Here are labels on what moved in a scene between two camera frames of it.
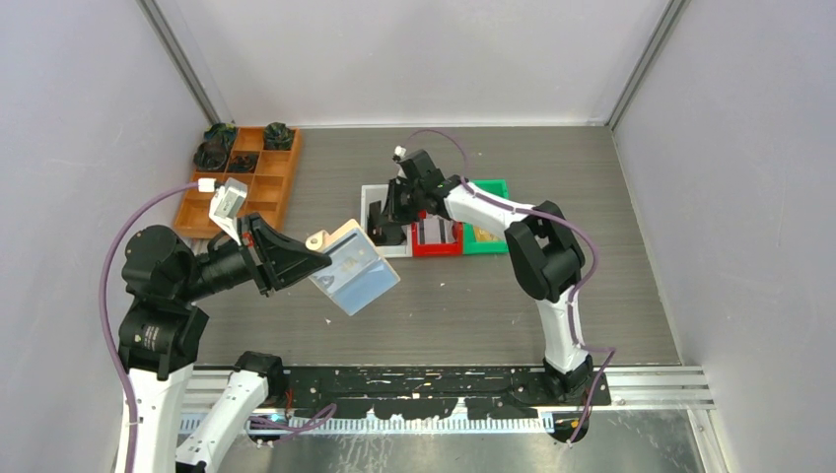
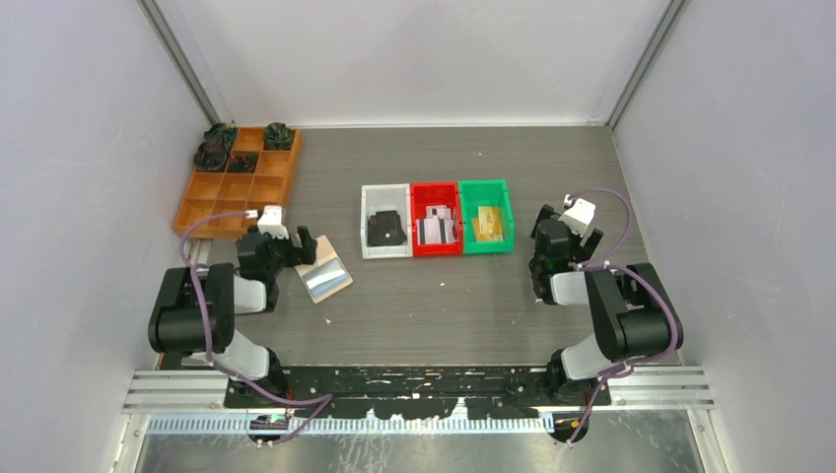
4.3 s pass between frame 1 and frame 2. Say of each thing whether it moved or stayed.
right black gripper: moved
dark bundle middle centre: stayed
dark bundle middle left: stayed
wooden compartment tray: stayed
